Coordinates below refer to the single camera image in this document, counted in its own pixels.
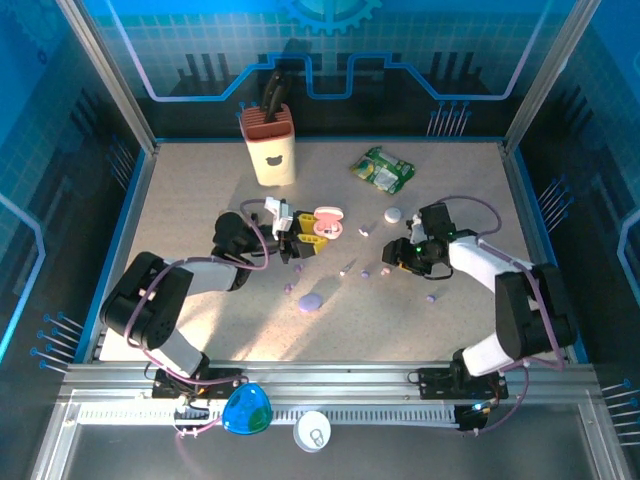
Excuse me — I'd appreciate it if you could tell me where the pink earbud case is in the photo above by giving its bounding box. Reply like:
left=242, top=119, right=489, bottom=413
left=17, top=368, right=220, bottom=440
left=312, top=205, right=345, bottom=239

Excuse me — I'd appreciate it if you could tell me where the cream knife block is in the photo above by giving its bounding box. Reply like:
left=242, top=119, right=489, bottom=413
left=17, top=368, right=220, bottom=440
left=241, top=104, right=297, bottom=188

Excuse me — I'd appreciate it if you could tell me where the green snack bag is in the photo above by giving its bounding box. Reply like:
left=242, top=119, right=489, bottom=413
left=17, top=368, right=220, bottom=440
left=348, top=146, right=417, bottom=195

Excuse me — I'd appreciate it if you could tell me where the white round cap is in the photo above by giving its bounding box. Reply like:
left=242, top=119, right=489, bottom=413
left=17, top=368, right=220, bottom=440
left=292, top=409, right=332, bottom=454

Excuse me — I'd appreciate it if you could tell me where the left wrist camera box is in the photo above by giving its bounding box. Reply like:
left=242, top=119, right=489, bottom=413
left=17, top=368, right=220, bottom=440
left=263, top=196, right=294, bottom=239

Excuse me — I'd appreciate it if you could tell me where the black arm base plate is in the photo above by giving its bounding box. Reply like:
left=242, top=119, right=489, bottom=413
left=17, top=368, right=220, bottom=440
left=417, top=367, right=509, bottom=401
left=151, top=368, right=242, bottom=400

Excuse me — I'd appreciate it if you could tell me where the black handled knife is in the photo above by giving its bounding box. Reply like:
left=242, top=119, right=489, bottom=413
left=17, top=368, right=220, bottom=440
left=263, top=69, right=291, bottom=124

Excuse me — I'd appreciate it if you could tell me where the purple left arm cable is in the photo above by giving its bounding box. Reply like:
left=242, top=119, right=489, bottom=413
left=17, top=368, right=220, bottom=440
left=124, top=198, right=274, bottom=439

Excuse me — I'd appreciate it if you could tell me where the white slotted cable duct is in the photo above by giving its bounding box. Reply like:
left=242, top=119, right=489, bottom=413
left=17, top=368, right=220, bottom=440
left=74, top=403, right=461, bottom=430

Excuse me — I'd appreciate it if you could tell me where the aluminium frame post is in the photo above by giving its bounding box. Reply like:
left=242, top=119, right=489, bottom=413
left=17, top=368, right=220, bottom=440
left=501, top=0, right=604, bottom=159
left=54, top=0, right=161, bottom=157

